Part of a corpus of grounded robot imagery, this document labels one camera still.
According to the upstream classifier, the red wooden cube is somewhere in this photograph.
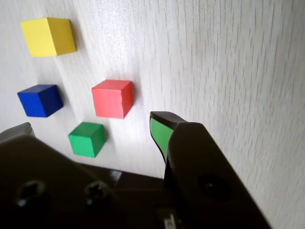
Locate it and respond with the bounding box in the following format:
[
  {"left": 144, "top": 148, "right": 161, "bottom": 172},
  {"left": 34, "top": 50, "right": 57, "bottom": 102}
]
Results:
[{"left": 91, "top": 79, "right": 133, "bottom": 119}]

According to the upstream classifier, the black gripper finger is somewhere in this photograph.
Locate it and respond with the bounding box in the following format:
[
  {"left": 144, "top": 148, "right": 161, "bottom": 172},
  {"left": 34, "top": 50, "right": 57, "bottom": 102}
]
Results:
[
  {"left": 149, "top": 111, "right": 272, "bottom": 229},
  {"left": 0, "top": 122, "right": 124, "bottom": 229}
]

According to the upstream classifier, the green wooden cube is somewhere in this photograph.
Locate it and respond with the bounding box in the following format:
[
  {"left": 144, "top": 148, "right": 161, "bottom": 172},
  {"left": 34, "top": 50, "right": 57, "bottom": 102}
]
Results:
[{"left": 68, "top": 122, "right": 106, "bottom": 158}]

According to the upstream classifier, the blue wooden cube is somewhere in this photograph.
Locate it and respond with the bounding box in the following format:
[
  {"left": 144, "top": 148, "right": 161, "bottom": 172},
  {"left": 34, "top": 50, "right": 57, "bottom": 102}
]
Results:
[{"left": 17, "top": 84, "right": 64, "bottom": 118}]

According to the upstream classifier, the yellow wooden cube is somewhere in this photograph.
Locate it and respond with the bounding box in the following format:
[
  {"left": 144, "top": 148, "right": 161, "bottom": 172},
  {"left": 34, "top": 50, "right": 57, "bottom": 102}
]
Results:
[{"left": 20, "top": 17, "right": 77, "bottom": 57}]

